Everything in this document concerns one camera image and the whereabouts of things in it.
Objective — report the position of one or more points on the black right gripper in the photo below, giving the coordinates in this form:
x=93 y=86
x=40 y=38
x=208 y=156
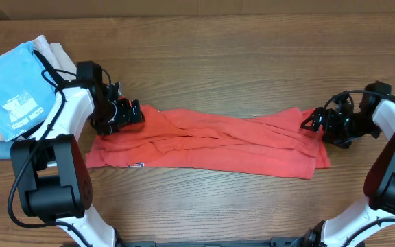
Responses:
x=328 y=116

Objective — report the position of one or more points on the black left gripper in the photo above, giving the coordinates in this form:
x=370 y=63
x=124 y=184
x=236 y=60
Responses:
x=126 y=117

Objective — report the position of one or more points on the red t-shirt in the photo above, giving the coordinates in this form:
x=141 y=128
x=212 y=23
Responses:
x=271 y=145

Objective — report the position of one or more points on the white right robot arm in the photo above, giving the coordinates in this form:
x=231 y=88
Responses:
x=376 y=210

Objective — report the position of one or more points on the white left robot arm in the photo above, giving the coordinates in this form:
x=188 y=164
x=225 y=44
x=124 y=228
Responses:
x=52 y=186

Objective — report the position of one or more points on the black folded garment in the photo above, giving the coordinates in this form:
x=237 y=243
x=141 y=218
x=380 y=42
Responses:
x=57 y=78

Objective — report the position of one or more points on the light blue folded t-shirt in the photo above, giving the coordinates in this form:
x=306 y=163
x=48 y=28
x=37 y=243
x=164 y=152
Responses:
x=26 y=98

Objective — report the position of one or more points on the beige folded garment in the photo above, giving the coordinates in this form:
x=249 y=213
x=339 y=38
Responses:
x=55 y=55

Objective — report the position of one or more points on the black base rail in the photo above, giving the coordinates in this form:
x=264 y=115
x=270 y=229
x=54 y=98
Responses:
x=273 y=242

